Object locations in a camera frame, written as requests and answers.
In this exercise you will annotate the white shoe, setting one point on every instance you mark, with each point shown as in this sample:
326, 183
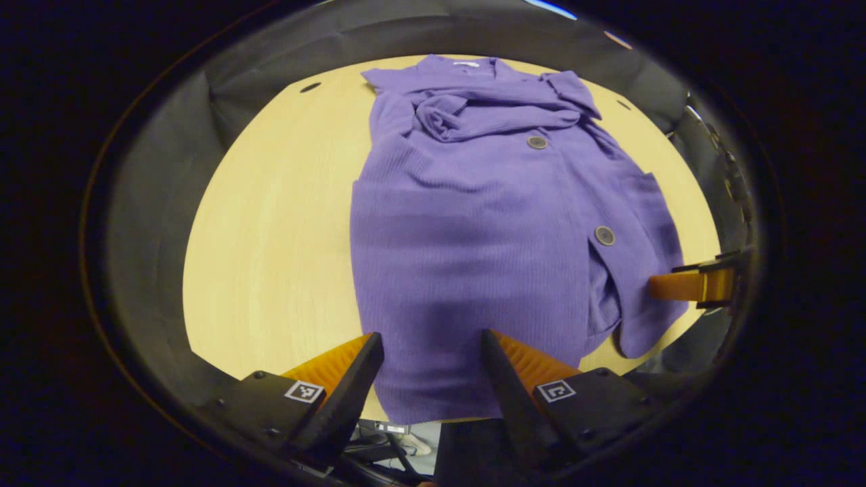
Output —
414, 445

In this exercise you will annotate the dark box with white label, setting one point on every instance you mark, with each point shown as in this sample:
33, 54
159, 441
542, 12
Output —
383, 427

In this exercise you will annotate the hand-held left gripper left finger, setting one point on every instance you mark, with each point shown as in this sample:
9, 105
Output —
348, 399

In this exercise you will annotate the person's dark trousers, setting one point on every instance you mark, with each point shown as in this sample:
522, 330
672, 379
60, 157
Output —
473, 453

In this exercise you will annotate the black backdrop cloth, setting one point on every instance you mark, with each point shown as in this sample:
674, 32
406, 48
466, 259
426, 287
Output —
155, 237

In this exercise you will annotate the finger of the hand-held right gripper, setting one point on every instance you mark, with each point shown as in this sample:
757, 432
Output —
683, 285

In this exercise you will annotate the purple knitted cardigan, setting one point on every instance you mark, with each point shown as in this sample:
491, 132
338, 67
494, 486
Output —
473, 237

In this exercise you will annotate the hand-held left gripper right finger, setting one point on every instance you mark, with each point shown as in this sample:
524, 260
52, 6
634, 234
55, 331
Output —
511, 399

